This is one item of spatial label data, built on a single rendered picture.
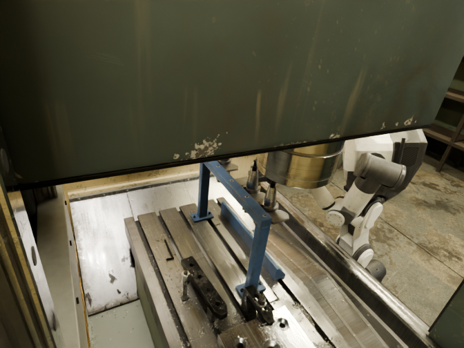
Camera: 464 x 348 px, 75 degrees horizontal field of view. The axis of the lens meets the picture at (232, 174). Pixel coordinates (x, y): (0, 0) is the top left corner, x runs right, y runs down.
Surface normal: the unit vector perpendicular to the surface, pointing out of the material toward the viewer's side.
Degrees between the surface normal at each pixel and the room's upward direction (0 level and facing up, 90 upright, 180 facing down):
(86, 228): 24
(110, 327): 0
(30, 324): 90
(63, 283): 0
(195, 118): 90
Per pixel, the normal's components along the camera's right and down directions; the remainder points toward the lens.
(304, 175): -0.06, 0.49
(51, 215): 0.10, -0.86
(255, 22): 0.47, 0.48
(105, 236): 0.28, -0.59
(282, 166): -0.49, 0.39
